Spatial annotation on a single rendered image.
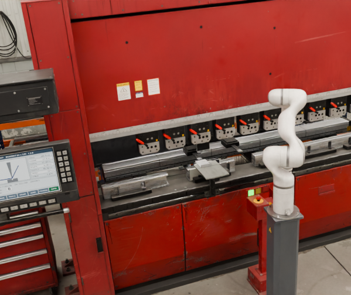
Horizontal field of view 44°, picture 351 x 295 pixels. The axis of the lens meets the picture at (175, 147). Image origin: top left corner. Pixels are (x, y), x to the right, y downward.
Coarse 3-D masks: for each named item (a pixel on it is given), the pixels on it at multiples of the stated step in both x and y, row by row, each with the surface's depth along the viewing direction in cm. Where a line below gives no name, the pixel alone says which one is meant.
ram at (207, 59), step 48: (288, 0) 309; (336, 0) 320; (96, 48) 279; (144, 48) 289; (192, 48) 299; (240, 48) 310; (288, 48) 322; (336, 48) 335; (96, 96) 290; (144, 96) 300; (192, 96) 312; (240, 96) 324; (336, 96) 351
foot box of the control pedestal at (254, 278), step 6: (252, 270) 350; (252, 276) 349; (258, 276) 343; (264, 276) 342; (252, 282) 351; (258, 282) 340; (264, 282) 339; (258, 288) 342; (264, 288) 341; (264, 294) 339
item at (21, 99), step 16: (0, 80) 223; (16, 80) 220; (32, 80) 218; (48, 80) 221; (0, 96) 218; (16, 96) 220; (32, 96) 222; (48, 96) 224; (0, 112) 220; (16, 112) 222; (32, 112) 225; (48, 112) 227
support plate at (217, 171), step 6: (210, 162) 336; (216, 162) 335; (198, 168) 328; (204, 168) 327; (210, 168) 326; (216, 168) 326; (222, 168) 325; (204, 174) 317; (210, 174) 317; (216, 174) 316; (222, 174) 315; (228, 174) 316
